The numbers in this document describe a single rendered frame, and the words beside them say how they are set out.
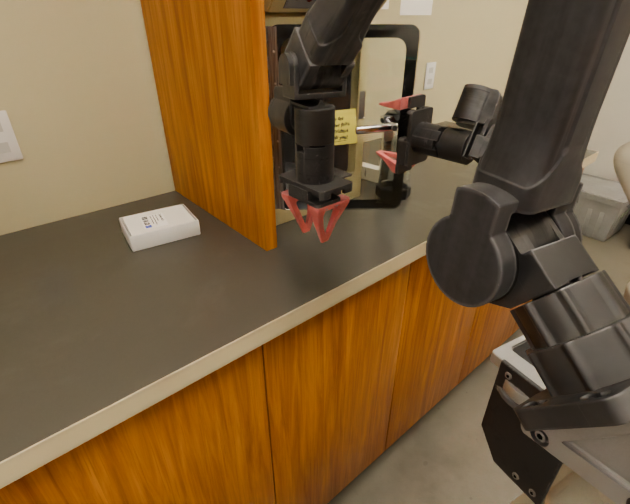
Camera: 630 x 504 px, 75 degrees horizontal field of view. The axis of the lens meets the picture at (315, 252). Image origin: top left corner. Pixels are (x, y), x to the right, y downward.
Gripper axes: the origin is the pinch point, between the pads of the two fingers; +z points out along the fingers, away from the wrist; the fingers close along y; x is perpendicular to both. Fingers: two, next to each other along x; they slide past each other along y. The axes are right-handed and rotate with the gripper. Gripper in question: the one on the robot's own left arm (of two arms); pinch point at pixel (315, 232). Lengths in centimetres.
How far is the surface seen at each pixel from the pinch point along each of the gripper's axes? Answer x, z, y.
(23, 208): 32, 12, 76
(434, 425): -66, 110, 5
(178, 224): 6.4, 12.0, 41.8
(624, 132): -325, 43, 35
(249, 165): -5.9, -3.0, 28.0
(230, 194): -5.9, 6.5, 37.9
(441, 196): -64, 16, 16
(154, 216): 9, 12, 50
